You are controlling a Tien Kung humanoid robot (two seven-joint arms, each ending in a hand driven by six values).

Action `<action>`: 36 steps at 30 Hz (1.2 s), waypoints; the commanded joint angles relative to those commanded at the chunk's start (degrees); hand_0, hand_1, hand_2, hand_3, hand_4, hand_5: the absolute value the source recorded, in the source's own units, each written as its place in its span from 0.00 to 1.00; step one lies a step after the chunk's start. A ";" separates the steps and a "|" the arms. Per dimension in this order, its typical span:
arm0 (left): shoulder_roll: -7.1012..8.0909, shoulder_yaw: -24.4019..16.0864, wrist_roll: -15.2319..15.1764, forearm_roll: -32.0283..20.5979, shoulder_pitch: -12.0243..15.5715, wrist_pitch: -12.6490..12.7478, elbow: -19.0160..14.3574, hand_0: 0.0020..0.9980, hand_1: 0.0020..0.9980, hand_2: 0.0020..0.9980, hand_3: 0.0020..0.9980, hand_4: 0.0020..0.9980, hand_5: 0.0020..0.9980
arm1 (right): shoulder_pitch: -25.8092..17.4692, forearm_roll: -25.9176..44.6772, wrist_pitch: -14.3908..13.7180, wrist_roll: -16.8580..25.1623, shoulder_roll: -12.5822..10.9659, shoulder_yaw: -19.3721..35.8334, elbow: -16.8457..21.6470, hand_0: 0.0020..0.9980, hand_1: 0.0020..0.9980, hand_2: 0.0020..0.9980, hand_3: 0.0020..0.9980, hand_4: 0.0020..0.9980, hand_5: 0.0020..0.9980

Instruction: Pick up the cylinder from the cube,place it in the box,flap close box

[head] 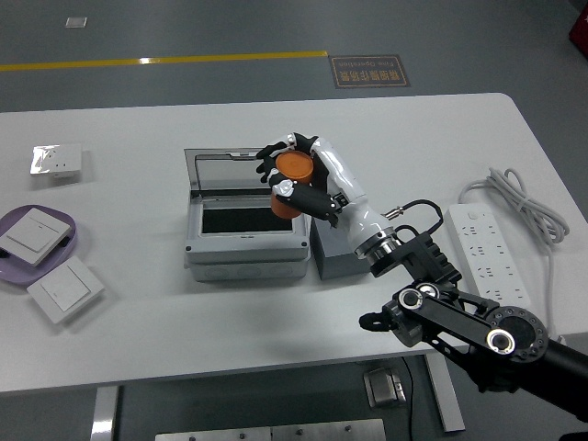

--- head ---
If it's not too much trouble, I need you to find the wrapped white wall socket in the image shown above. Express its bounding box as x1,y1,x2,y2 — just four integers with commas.
29,143,84,178

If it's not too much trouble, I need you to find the white wall switch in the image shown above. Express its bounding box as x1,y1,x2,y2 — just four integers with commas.
0,207,76,267
26,255,106,325

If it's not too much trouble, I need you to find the purple tray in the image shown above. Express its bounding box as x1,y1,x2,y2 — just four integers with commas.
0,205,79,287

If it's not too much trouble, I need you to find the yellow floor tape line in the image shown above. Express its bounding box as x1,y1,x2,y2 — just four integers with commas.
0,50,329,74

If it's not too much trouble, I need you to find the white power cord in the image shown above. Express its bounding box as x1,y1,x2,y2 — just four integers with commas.
458,167,571,341

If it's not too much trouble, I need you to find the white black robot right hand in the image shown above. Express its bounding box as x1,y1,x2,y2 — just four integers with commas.
254,131,396,258

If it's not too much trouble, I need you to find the metal floor socket box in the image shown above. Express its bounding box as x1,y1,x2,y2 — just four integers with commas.
362,367,409,410

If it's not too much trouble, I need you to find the red object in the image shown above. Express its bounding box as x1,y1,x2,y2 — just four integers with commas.
568,8,588,47

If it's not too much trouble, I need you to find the metal base plate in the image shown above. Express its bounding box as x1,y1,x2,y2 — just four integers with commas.
154,417,387,441

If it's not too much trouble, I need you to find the dark floor sign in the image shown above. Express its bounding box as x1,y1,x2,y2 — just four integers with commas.
328,54,412,89

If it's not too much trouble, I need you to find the grey box with clear flap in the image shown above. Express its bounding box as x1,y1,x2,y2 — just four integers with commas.
183,146,312,282

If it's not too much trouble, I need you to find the grey cube with round hole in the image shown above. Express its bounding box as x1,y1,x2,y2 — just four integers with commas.
310,218,373,281

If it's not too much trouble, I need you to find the thin black cable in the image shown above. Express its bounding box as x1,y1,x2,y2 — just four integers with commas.
401,356,414,441

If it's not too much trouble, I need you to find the white table leg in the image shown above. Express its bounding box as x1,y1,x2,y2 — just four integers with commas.
423,353,466,433
90,385,120,441

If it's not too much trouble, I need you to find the orange cylinder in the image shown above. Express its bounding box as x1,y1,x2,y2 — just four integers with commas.
269,150,316,219

